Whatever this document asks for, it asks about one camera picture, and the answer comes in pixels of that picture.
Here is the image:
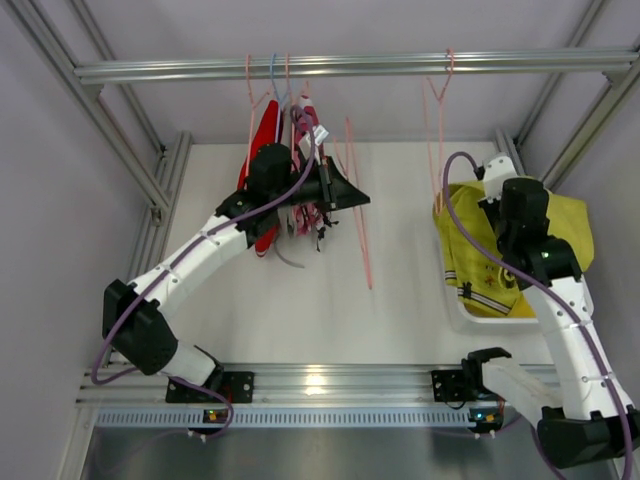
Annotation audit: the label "pink hanger of lime trousers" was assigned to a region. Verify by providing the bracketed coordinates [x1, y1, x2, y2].
[332, 117, 374, 290]

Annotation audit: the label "lime green trousers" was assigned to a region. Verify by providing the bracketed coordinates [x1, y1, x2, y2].
[432, 183, 597, 319]

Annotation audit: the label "yellow trousers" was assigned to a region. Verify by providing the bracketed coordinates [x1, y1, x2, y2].
[508, 294, 536, 319]

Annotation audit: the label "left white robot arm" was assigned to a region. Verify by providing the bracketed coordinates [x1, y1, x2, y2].
[102, 143, 370, 390]

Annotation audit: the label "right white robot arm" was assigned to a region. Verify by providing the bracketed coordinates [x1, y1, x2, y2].
[468, 176, 639, 479]

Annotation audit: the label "pink camouflage trousers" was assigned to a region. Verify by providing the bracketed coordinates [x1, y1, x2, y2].
[291, 92, 339, 252]

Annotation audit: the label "red trousers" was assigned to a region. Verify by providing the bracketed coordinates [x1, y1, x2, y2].
[238, 100, 283, 258]

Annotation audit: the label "blue hanger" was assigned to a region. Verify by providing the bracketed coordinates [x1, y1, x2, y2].
[269, 53, 291, 151]

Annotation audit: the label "pink hanger of red trousers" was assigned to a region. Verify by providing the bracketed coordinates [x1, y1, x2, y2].
[243, 53, 274, 191]

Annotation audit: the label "pink hanger of camouflage trousers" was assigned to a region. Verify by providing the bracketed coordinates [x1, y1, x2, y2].
[284, 53, 310, 150]

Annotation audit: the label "white plastic basket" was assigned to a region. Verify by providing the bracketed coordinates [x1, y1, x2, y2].
[439, 185, 595, 335]

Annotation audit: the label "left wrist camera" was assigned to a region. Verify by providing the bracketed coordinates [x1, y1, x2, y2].
[298, 125, 329, 163]

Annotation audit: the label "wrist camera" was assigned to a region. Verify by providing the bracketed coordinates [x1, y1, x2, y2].
[475, 153, 518, 203]
[298, 125, 329, 163]

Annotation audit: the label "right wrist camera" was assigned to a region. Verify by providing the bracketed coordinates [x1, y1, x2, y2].
[475, 153, 518, 203]

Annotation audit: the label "left aluminium frame post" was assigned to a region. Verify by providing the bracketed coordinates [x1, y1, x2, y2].
[0, 0, 194, 366]

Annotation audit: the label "aluminium frame post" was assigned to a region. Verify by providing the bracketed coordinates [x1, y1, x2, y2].
[495, 1, 639, 188]
[0, 0, 194, 366]

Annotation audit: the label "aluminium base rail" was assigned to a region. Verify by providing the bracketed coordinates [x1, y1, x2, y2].
[75, 364, 449, 408]

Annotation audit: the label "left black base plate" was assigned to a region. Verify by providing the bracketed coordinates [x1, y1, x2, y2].
[165, 371, 255, 404]

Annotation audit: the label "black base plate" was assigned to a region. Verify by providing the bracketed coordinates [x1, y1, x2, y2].
[430, 369, 488, 409]
[165, 371, 255, 404]

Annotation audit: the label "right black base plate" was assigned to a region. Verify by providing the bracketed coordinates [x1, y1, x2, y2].
[430, 369, 488, 409]

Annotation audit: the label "grey slotted cable duct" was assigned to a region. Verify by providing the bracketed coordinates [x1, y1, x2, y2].
[95, 406, 497, 429]

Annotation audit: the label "aluminium hanging rail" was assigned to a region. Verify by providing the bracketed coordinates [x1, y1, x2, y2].
[75, 47, 639, 85]

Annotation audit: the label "right aluminium frame post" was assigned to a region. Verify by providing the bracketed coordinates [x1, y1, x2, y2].
[495, 1, 639, 188]

